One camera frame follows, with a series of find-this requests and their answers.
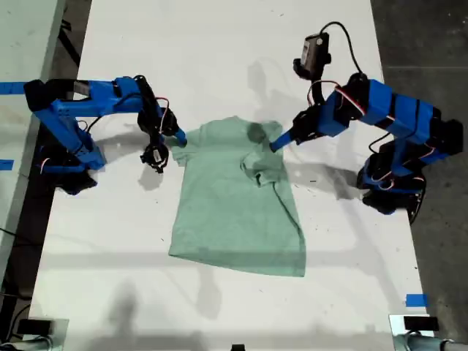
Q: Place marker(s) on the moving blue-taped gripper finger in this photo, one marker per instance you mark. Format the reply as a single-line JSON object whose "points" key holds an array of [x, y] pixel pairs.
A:
{"points": [[181, 138], [287, 143]]}

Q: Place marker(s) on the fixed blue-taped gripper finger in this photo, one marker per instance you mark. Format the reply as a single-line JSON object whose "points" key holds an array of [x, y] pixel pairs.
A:
{"points": [[282, 139]]}

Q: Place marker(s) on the pale green T-shirt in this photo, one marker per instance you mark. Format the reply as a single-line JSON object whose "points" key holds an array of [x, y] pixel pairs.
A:
{"points": [[226, 219]]}

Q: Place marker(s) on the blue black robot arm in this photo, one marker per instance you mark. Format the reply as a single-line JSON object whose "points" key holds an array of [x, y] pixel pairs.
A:
{"points": [[387, 106], [102, 97]]}

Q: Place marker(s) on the black metal table leg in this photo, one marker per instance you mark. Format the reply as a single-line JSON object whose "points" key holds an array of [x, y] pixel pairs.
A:
{"points": [[71, 44]]}

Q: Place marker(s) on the long blue tape strip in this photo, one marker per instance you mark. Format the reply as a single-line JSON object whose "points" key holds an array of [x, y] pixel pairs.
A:
{"points": [[11, 88]]}

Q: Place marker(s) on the short blue tape strip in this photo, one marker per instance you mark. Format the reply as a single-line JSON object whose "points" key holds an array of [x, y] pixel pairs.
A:
{"points": [[6, 165]]}

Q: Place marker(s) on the pale side table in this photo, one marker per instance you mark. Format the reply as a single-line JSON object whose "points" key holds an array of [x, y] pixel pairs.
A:
{"points": [[22, 36]]}

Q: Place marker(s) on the blue tape rectangle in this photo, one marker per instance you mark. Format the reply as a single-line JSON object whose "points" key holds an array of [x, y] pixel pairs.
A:
{"points": [[417, 300]]}

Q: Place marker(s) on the small black clamp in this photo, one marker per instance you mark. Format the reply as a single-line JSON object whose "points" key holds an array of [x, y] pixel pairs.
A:
{"points": [[237, 347]]}

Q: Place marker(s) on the shiny metal plate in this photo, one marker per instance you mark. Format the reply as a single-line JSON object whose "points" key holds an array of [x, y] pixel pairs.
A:
{"points": [[60, 336], [396, 325]]}

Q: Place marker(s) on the small black box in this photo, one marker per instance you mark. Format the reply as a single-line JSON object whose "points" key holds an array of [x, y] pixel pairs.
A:
{"points": [[420, 324], [34, 326]]}

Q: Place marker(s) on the grey metal pipe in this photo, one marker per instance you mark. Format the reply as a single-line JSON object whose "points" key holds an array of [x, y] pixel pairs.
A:
{"points": [[424, 343], [36, 344]]}

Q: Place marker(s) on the short black camera stalk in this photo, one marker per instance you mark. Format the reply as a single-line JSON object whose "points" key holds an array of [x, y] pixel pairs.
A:
{"points": [[318, 89], [155, 140]]}

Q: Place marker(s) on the black camera box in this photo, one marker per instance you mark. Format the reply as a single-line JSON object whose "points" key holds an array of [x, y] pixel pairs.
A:
{"points": [[312, 49], [155, 158]]}

